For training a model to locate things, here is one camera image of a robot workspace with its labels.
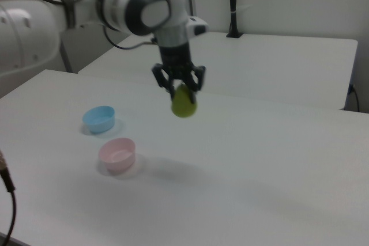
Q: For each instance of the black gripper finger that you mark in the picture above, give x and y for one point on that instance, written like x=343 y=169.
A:
x=197 y=80
x=162 y=80

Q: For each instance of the black camera pole with base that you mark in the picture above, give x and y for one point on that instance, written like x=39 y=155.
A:
x=233 y=1

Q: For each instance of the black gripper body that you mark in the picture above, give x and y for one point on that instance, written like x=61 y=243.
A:
x=175 y=56

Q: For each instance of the green pear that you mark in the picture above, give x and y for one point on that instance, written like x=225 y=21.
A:
x=184 y=108

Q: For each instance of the pink plastic bowl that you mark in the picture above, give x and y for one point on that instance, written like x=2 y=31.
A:
x=116 y=161

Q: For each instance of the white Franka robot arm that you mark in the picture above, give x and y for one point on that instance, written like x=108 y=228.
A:
x=121 y=7

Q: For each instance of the blue plastic bowl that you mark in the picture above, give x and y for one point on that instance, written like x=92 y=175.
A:
x=98 y=125

